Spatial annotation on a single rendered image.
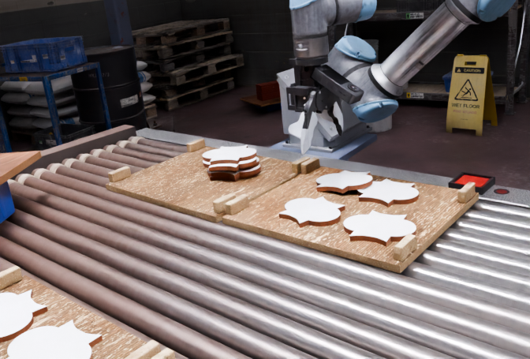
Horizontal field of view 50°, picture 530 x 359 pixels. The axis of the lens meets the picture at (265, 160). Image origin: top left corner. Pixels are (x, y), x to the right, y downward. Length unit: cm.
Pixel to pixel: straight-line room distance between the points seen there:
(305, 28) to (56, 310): 72
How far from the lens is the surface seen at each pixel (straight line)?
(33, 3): 658
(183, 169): 154
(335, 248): 104
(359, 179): 128
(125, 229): 129
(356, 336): 86
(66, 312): 99
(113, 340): 89
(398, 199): 120
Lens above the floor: 142
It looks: 18 degrees down
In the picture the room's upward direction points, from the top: 6 degrees counter-clockwise
